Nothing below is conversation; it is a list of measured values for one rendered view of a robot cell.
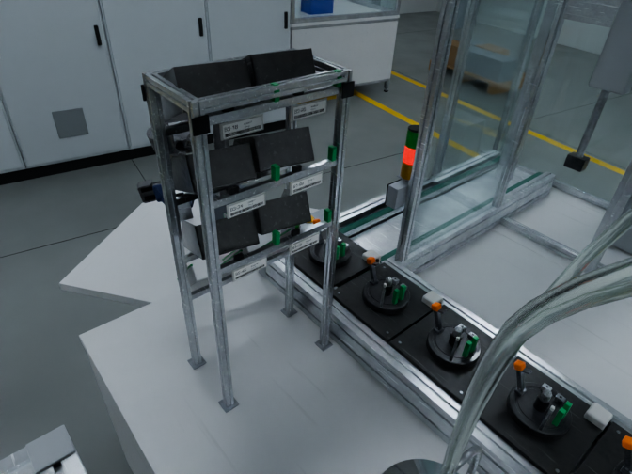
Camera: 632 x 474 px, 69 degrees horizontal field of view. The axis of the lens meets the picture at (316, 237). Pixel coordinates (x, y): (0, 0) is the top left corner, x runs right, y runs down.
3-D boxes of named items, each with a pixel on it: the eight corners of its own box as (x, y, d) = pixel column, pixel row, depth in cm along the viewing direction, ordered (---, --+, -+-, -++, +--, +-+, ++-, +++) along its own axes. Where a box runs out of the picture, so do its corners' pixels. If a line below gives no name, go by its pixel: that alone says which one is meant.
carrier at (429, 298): (329, 296, 141) (331, 264, 134) (383, 266, 154) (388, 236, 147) (387, 345, 126) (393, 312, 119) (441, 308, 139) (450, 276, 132)
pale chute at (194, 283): (181, 292, 134) (176, 278, 134) (224, 279, 140) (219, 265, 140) (196, 282, 109) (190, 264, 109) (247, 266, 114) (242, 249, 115)
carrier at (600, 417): (463, 409, 111) (475, 376, 104) (515, 359, 124) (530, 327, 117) (559, 489, 97) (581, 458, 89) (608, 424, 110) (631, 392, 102)
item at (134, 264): (163, 189, 211) (162, 183, 210) (356, 221, 197) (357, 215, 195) (60, 289, 156) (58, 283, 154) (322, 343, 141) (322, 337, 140)
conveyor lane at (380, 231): (279, 276, 162) (279, 253, 156) (432, 201, 207) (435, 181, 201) (334, 323, 144) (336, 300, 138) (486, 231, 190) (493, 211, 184)
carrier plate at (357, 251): (279, 255, 156) (279, 250, 155) (332, 230, 169) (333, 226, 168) (325, 293, 142) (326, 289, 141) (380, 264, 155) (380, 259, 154)
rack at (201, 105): (187, 360, 130) (134, 71, 83) (290, 305, 150) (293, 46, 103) (226, 413, 118) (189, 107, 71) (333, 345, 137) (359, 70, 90)
